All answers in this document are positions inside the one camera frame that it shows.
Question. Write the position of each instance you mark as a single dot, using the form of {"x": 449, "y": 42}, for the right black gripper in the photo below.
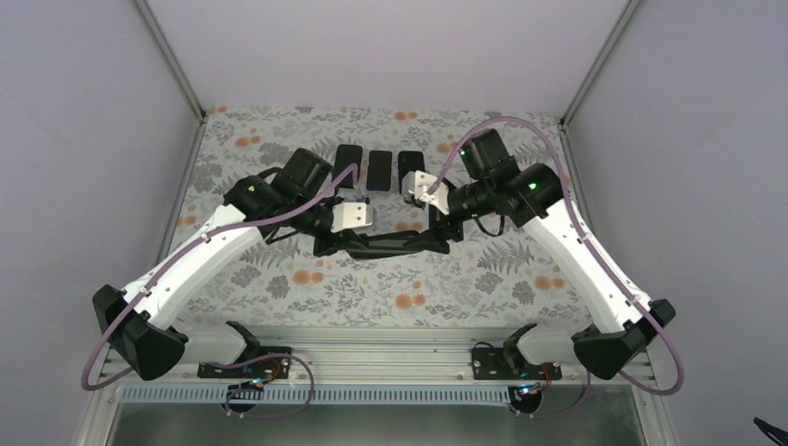
{"x": 437, "y": 221}

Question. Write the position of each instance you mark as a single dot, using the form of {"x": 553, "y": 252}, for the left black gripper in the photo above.
{"x": 338, "y": 241}

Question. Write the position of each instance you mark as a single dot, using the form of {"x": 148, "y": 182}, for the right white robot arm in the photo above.
{"x": 624, "y": 319}

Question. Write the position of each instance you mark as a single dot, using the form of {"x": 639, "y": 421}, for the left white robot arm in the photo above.
{"x": 138, "y": 321}

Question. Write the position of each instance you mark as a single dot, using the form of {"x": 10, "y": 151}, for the black phone right row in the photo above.
{"x": 407, "y": 162}

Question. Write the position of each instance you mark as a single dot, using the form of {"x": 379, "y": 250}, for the black phone row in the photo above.
{"x": 379, "y": 171}
{"x": 346, "y": 161}
{"x": 407, "y": 162}

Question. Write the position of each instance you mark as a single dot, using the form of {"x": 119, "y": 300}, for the black phone middle row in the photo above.
{"x": 379, "y": 171}

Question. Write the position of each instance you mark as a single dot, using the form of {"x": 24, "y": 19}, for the black phone left row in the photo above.
{"x": 346, "y": 161}

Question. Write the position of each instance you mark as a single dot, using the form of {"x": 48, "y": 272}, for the floral table mat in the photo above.
{"x": 485, "y": 280}

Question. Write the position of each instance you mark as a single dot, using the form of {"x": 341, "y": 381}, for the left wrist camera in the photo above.
{"x": 351, "y": 216}

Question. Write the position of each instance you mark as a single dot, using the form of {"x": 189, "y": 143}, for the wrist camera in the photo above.
{"x": 351, "y": 216}
{"x": 415, "y": 188}

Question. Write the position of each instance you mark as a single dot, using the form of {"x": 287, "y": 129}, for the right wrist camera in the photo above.
{"x": 415, "y": 188}

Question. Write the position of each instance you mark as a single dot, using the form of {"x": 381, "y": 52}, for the aluminium rail frame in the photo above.
{"x": 414, "y": 356}

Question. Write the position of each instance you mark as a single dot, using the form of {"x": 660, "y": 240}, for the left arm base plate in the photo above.
{"x": 273, "y": 368}

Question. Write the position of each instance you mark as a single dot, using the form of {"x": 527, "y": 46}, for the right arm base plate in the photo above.
{"x": 498, "y": 363}

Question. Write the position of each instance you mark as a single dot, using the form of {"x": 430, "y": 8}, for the grey slotted cable duct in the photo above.
{"x": 320, "y": 395}

